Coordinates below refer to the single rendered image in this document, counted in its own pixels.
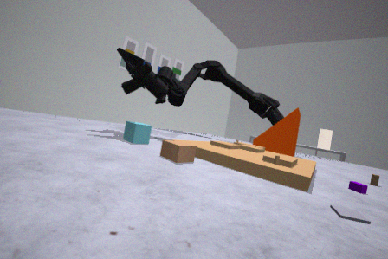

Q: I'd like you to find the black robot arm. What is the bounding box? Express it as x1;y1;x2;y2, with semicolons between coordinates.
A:
122;60;284;126

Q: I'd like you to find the teal cube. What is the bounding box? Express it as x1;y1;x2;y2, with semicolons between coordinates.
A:
123;121;152;144

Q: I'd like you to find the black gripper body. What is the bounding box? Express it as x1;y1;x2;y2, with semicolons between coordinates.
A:
131;61;159;89

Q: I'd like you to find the purple block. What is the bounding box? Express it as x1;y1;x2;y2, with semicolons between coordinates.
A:
348;181;368;194

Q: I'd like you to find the dark grey bent rod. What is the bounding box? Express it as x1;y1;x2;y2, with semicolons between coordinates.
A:
330;205;371;224

